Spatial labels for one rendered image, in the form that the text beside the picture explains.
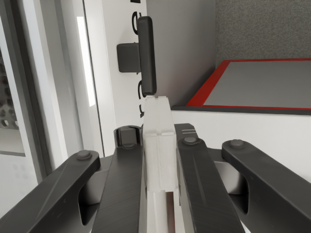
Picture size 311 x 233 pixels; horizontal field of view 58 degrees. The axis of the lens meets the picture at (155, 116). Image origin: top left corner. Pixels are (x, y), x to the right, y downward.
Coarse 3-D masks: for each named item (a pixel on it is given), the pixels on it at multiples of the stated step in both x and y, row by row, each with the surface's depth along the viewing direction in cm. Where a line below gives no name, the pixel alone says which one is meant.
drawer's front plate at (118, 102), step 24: (96, 0) 24; (120, 0) 28; (144, 0) 33; (96, 24) 25; (120, 24) 28; (96, 48) 26; (96, 72) 27; (120, 72) 28; (120, 96) 29; (120, 120) 29
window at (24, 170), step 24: (0, 0) 19; (0, 24) 19; (0, 48) 19; (0, 72) 19; (0, 96) 19; (24, 96) 21; (0, 120) 19; (24, 120) 21; (0, 144) 19; (24, 144) 21; (0, 168) 19; (24, 168) 21; (0, 192) 20; (24, 192) 22; (0, 216) 20
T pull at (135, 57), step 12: (144, 24) 25; (144, 36) 26; (120, 48) 27; (132, 48) 26; (144, 48) 26; (120, 60) 27; (132, 60) 27; (144, 60) 26; (132, 72) 27; (144, 72) 27; (144, 84) 27
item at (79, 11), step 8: (72, 0) 23; (80, 0) 24; (80, 8) 24; (80, 16) 24; (80, 40) 25; (88, 40) 26; (80, 48) 25; (88, 48) 26; (96, 96) 27; (88, 104) 26; (96, 104) 28; (96, 112) 28; (96, 120) 28; (96, 128) 28; (96, 136) 28; (96, 144) 28; (104, 152) 29; (152, 200) 45; (152, 208) 45; (152, 216) 45; (152, 224) 45; (152, 232) 45
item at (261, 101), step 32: (224, 64) 93; (256, 64) 90; (288, 64) 85; (224, 96) 55; (256, 96) 53; (288, 96) 52; (224, 128) 42; (256, 128) 40; (288, 128) 39; (288, 160) 40
